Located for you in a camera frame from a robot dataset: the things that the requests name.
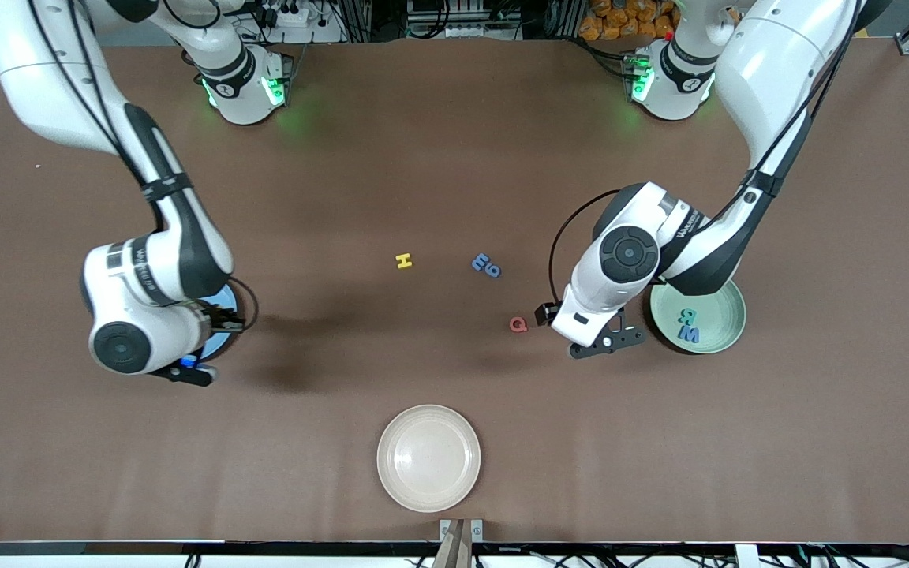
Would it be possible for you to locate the light green round plate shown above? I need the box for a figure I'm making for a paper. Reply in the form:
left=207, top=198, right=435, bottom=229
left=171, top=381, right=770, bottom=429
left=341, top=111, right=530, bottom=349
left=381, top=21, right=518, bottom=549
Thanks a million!
left=648, top=278, right=747, bottom=355

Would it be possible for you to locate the brown table cover sheet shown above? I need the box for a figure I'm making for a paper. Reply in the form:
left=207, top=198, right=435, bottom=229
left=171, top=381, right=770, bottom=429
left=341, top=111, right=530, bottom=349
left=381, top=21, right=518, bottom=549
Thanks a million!
left=0, top=38, right=909, bottom=545

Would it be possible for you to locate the grey equipment rack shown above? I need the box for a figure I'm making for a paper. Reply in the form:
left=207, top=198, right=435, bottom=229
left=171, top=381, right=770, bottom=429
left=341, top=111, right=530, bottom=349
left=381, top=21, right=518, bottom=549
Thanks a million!
left=407, top=0, right=522, bottom=40

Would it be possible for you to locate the beige round plate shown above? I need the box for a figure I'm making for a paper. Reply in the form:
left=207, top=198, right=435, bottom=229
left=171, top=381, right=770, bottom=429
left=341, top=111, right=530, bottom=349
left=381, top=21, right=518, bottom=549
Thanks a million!
left=376, top=404, right=482, bottom=514

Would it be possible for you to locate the pile of orange objects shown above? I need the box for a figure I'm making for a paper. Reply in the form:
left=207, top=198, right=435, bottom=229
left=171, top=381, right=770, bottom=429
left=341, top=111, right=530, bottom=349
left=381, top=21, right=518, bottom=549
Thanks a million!
left=579, top=0, right=676, bottom=42

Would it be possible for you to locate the white power strip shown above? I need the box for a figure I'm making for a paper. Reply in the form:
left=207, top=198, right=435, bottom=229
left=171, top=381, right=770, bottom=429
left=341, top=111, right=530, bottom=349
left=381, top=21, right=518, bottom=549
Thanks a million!
left=253, top=0, right=311, bottom=28

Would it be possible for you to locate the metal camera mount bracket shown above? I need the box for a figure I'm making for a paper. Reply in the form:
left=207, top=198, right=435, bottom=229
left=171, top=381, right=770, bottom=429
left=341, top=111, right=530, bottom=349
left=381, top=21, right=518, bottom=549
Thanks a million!
left=439, top=518, right=484, bottom=568

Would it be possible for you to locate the blue round plate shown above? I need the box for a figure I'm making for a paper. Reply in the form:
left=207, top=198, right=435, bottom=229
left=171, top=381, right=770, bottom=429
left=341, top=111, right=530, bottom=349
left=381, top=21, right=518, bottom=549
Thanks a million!
left=200, top=281, right=239, bottom=364

